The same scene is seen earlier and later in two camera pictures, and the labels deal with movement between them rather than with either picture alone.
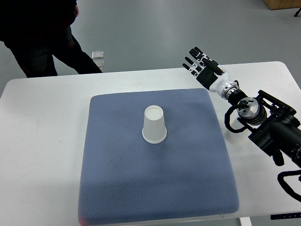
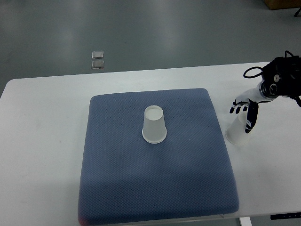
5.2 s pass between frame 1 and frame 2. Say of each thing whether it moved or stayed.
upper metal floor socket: stayed
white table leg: stayed
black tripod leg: stayed
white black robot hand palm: moved
